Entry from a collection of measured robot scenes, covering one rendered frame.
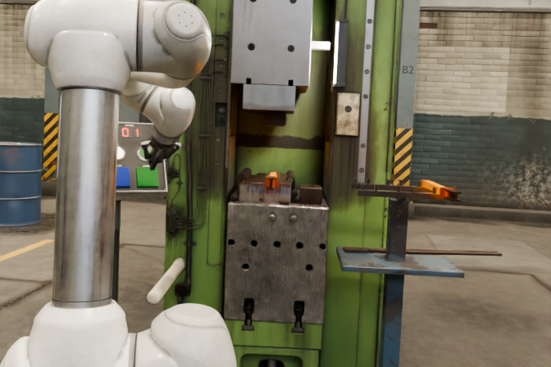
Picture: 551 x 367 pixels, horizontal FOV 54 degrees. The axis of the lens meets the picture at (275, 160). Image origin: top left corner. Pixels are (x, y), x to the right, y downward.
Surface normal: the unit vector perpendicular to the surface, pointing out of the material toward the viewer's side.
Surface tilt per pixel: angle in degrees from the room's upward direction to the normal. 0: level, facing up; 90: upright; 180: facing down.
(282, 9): 90
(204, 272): 90
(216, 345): 68
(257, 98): 90
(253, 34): 90
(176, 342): 60
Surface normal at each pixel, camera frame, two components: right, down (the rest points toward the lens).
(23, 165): 0.70, 0.07
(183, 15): 0.37, -0.16
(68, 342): 0.15, -0.12
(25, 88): -0.12, 0.04
